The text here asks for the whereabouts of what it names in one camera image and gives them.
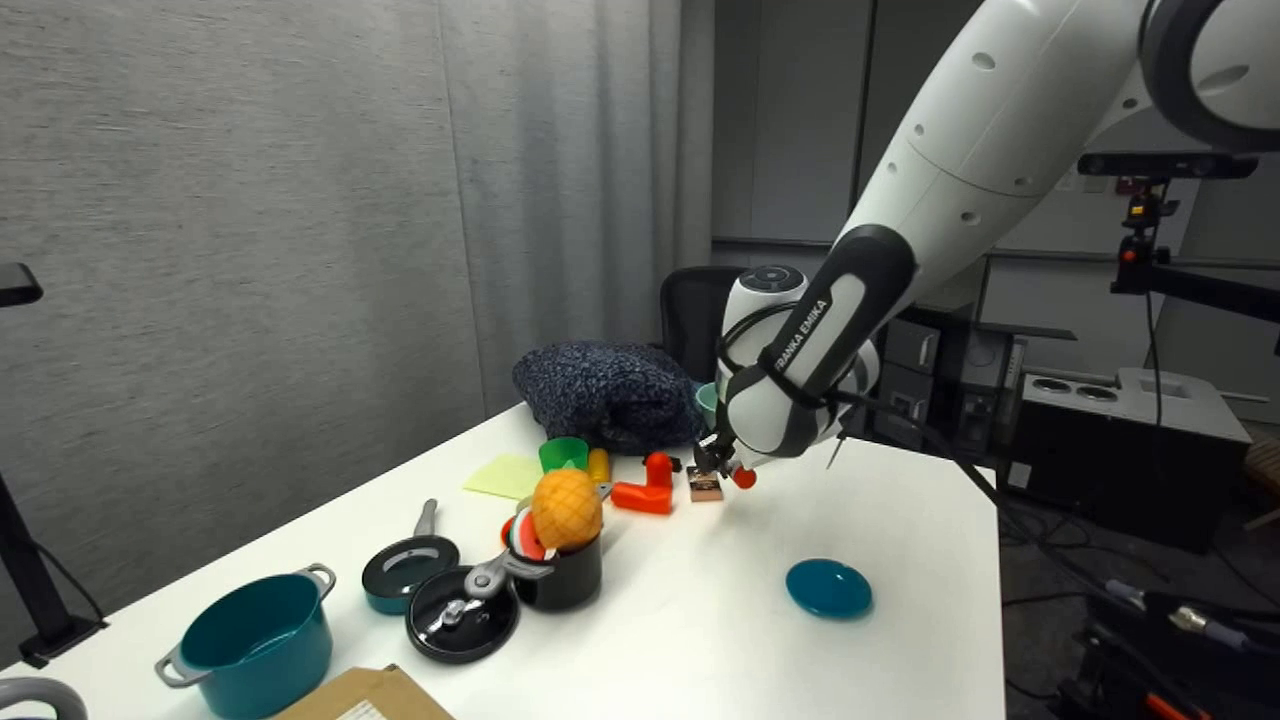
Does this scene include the yellow toy pineapple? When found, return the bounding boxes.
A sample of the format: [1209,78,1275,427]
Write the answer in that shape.
[529,469,605,548]

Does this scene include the teal round plate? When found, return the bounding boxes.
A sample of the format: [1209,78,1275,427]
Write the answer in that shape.
[783,560,874,621]

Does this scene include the mint green bowl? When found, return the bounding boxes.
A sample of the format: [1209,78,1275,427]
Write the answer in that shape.
[694,380,722,427]

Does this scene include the light green cloth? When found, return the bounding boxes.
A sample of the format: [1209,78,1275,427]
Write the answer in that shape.
[470,453,546,499]

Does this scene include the black office chair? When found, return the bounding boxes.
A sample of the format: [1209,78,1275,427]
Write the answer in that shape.
[660,264,737,380]

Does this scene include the small chocolate box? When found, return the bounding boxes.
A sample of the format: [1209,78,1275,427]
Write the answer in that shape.
[689,471,723,503]

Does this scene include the black tripod stand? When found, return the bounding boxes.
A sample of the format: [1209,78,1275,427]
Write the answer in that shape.
[0,262,114,671]

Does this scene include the black pot lid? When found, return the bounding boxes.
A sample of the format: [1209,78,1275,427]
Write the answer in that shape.
[403,570,522,664]

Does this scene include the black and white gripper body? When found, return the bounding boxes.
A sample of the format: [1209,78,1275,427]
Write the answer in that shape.
[716,264,880,456]

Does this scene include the orange and white bottle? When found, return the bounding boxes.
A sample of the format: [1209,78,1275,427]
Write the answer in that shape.
[728,462,757,491]

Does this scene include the brown cardboard box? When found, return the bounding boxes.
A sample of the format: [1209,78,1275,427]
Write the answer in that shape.
[280,664,452,720]

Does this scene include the small teal frying pan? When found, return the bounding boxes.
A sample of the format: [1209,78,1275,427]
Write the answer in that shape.
[362,499,461,616]

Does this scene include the orange L-shaped block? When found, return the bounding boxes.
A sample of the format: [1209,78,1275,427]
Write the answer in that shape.
[609,453,680,515]

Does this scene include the dark speckled cloth bag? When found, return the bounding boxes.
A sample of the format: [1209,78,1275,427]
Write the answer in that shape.
[513,342,705,453]

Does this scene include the teal cooking pot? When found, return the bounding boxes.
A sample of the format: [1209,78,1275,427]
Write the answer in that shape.
[158,564,338,720]

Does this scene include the black camera on stand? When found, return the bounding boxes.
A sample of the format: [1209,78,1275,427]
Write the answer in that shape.
[1076,154,1280,324]

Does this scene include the black mug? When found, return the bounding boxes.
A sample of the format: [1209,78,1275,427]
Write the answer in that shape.
[501,515,605,614]

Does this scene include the black equipment cart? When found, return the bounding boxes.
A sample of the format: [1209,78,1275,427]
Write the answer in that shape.
[1014,368,1251,552]

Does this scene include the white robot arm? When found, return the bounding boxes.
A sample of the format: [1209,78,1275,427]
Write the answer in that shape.
[716,0,1280,456]

